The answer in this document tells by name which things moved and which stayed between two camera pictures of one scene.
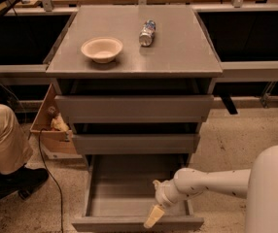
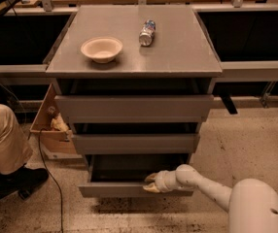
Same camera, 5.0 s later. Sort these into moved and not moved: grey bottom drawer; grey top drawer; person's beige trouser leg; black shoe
Moved: grey bottom drawer
Not moved: black shoe; grey top drawer; person's beige trouser leg
